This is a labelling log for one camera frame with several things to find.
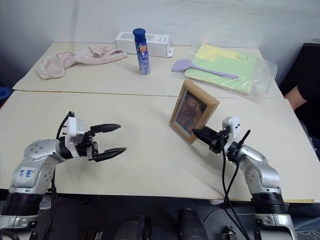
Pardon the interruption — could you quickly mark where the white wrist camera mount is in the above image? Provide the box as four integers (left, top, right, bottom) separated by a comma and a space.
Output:
63, 116, 88, 160
221, 116, 242, 154

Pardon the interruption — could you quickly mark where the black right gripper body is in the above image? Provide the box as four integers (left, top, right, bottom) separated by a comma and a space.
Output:
208, 128, 230, 154

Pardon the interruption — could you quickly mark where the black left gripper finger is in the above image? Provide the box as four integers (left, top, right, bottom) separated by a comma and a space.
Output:
94, 146, 128, 163
90, 122, 123, 134

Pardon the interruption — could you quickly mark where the person in black clothing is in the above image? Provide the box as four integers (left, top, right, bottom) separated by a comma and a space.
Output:
278, 39, 320, 161

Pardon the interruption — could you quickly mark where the blue spray bottle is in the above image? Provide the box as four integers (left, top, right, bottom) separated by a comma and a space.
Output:
132, 28, 151, 76

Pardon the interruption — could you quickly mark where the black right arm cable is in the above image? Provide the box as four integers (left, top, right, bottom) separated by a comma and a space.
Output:
221, 129, 252, 240

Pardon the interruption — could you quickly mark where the white cardboard box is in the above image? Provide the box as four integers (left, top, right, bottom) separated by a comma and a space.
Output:
114, 31, 175, 58

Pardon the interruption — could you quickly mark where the dark rounded shape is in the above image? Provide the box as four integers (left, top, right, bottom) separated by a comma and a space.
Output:
178, 208, 209, 240

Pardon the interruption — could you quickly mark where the purple silicone spatula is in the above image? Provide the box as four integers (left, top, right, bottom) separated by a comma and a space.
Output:
171, 59, 240, 81

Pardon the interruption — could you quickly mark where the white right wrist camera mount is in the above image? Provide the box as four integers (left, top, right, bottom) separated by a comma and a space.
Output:
221, 116, 242, 154

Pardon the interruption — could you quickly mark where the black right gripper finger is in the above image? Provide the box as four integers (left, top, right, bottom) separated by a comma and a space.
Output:
191, 128, 214, 146
202, 126, 219, 137

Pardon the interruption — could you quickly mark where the clear plastic bag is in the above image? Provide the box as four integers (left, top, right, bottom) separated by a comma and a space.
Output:
170, 41, 279, 105

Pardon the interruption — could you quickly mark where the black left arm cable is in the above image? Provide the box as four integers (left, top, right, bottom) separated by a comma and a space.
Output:
41, 111, 76, 240

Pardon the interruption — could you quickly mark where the pink towel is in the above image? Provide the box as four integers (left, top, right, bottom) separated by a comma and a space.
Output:
35, 46, 129, 81

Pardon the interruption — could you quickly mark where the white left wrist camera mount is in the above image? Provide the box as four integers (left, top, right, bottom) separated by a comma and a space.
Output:
63, 116, 88, 160

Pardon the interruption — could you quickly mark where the green and yellow paper stack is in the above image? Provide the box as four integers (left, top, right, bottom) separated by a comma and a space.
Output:
184, 44, 258, 96

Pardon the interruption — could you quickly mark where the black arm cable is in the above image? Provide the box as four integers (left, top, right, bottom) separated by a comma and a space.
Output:
221, 129, 252, 240
41, 111, 76, 240

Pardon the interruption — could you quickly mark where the blue round object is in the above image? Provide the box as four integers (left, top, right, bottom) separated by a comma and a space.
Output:
0, 86, 12, 101

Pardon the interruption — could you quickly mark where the wooden picture frame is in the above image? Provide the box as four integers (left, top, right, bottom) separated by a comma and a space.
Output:
169, 79, 221, 145

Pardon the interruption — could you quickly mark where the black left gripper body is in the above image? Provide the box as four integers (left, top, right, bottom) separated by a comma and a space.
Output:
74, 129, 100, 162

